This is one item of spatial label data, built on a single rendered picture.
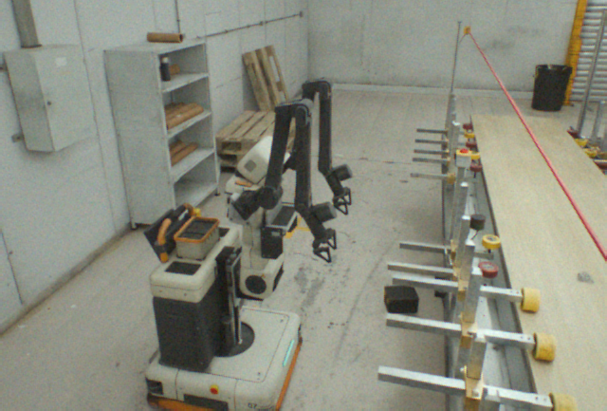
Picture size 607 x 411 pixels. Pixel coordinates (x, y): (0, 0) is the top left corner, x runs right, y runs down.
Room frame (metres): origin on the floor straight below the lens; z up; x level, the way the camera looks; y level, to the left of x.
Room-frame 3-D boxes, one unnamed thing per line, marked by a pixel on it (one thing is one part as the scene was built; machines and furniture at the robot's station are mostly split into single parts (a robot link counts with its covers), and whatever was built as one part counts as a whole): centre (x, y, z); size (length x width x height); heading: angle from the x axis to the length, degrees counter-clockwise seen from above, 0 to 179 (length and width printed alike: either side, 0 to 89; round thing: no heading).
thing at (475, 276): (1.29, -0.55, 0.93); 0.04 x 0.04 x 0.48; 75
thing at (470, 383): (1.03, -0.48, 0.95); 0.14 x 0.06 x 0.05; 165
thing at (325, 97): (2.10, -0.11, 1.40); 0.11 x 0.06 x 0.43; 167
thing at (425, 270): (1.76, -0.59, 0.84); 0.43 x 0.03 x 0.04; 75
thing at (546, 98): (8.01, -4.17, 0.36); 0.59 x 0.58 x 0.73; 165
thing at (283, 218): (1.93, 0.12, 0.99); 0.28 x 0.16 x 0.22; 166
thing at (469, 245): (1.53, -0.62, 0.89); 0.04 x 0.04 x 0.48; 75
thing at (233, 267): (2.02, 0.22, 0.68); 0.28 x 0.27 x 0.25; 166
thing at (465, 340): (1.27, -0.55, 0.95); 0.14 x 0.06 x 0.05; 165
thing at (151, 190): (4.09, 1.18, 0.78); 0.90 x 0.45 x 1.55; 165
